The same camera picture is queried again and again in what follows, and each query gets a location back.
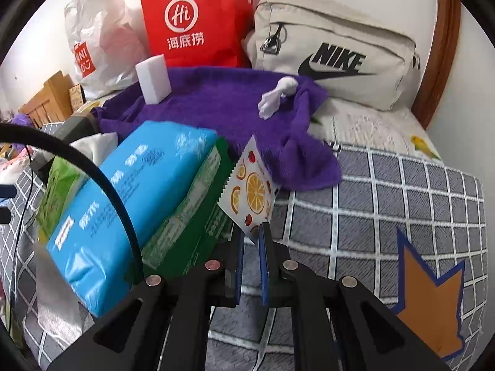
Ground white plastic shopping bag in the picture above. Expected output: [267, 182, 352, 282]
[64, 0, 151, 100]

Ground crumpled white tissue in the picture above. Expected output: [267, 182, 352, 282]
[71, 132, 119, 164]

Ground wooden headboard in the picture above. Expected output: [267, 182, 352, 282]
[410, 0, 463, 130]

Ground light wooden bed frame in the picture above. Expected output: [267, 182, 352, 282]
[18, 70, 74, 128]

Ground white fruit print sheet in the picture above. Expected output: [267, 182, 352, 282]
[308, 96, 442, 161]

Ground grey grid blanket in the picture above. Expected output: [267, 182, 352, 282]
[0, 123, 486, 371]

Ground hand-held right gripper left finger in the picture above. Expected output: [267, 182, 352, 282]
[46, 232, 246, 371]

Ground dark green box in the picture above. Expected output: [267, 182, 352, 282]
[53, 113, 98, 144]

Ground small white rolled sock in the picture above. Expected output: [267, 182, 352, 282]
[257, 77, 299, 121]

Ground dark green tissue pack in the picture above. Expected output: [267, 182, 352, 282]
[135, 137, 241, 279]

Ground white sponge block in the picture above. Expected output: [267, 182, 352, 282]
[135, 55, 173, 105]

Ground beige zip bag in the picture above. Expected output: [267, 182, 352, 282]
[242, 0, 423, 111]

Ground purple towel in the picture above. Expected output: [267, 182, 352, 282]
[91, 67, 342, 192]

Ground fruit print packet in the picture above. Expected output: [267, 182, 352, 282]
[217, 135, 280, 246]

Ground clear plastic wrapper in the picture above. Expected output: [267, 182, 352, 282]
[34, 240, 85, 341]

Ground light green wipes pack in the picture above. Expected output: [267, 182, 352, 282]
[35, 155, 90, 241]

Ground black cable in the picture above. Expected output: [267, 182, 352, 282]
[0, 121, 142, 284]

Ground blue tissue pack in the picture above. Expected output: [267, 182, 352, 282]
[46, 120, 218, 318]

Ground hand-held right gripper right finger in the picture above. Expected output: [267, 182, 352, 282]
[258, 222, 454, 371]

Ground red paper bag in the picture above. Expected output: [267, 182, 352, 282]
[138, 0, 255, 69]

